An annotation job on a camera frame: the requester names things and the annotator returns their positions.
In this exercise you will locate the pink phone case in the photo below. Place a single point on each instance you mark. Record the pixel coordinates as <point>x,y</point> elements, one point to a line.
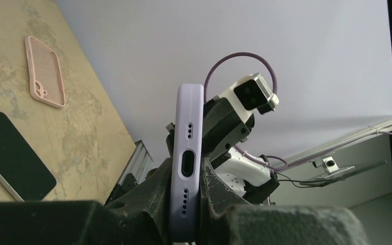
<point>45,76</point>

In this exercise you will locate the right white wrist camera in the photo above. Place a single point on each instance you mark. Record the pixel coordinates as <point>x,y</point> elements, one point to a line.
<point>251,93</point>

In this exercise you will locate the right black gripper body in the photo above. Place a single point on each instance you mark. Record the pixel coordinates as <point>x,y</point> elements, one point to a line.
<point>216,124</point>

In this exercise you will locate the black smartphone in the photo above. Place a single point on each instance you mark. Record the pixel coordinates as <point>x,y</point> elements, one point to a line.
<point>22,173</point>

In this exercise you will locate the phone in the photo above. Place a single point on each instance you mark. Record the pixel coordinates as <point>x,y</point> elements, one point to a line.
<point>187,153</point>

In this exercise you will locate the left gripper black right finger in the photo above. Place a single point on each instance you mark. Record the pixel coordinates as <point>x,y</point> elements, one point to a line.
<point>226,218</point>

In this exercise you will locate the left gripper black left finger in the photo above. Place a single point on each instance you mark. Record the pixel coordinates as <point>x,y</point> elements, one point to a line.
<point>138,217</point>

